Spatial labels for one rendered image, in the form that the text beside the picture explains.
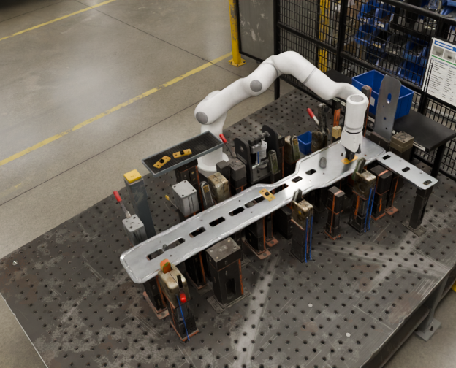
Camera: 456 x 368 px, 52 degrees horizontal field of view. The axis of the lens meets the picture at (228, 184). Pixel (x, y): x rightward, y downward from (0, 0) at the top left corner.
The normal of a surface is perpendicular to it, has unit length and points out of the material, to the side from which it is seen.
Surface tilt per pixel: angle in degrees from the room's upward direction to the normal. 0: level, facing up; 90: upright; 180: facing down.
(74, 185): 0
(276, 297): 0
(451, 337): 0
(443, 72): 90
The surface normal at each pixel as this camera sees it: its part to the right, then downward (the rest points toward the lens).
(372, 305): -0.07, -0.75
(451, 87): -0.83, 0.41
